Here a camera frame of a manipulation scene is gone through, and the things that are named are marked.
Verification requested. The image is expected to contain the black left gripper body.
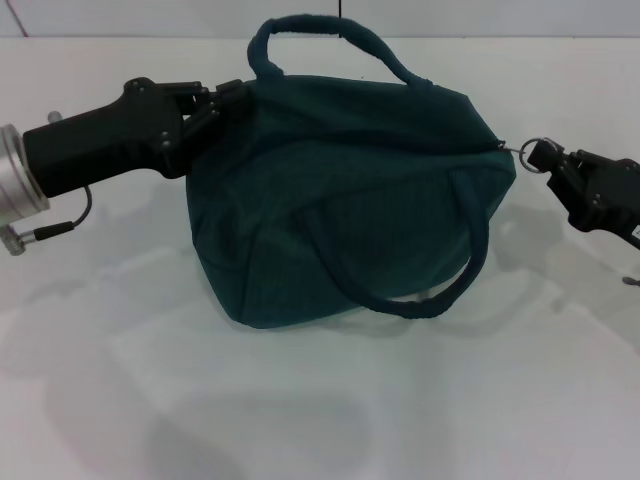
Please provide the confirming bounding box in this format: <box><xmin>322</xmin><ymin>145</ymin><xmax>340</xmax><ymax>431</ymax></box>
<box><xmin>22</xmin><ymin>77</ymin><xmax>194</xmax><ymax>198</ymax></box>

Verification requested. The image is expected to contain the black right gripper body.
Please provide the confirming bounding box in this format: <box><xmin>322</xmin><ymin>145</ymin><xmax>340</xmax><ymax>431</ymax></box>
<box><xmin>569</xmin><ymin>157</ymin><xmax>640</xmax><ymax>251</ymax></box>

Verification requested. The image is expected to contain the metal key ring zipper pull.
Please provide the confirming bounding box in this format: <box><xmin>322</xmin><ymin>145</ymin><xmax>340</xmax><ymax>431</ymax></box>
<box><xmin>496</xmin><ymin>136</ymin><xmax>565</xmax><ymax>174</ymax></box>

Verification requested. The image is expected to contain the dark teal insulated lunch bag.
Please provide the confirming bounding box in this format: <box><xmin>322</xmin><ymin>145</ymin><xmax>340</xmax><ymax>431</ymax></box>
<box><xmin>184</xmin><ymin>14</ymin><xmax>519</xmax><ymax>334</ymax></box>

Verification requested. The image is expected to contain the left arm cable with connector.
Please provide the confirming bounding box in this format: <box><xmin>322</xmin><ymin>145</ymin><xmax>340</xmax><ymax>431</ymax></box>
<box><xmin>0</xmin><ymin>185</ymin><xmax>94</xmax><ymax>258</ymax></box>

